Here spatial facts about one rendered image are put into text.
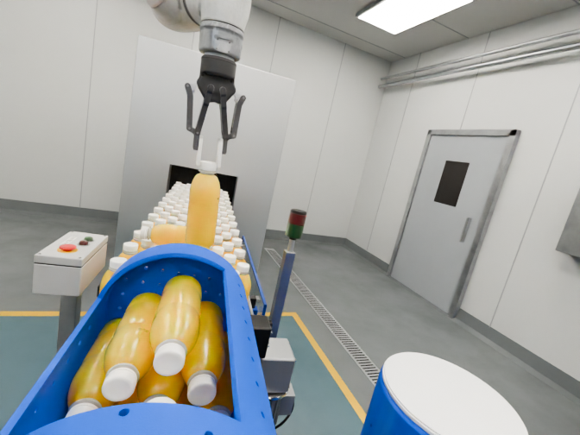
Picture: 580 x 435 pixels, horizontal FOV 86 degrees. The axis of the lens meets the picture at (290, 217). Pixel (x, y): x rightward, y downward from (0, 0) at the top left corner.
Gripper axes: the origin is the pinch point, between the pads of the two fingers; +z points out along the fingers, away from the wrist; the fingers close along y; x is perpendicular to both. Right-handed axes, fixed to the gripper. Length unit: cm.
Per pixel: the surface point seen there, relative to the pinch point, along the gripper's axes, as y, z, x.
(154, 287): -9.5, 27.0, -13.7
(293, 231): 35, 26, 25
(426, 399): 43, 39, -39
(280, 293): 35, 51, 25
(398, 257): 317, 134, 266
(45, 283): -34, 37, 7
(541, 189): 330, -2, 120
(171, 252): -6.9, 17.2, -18.6
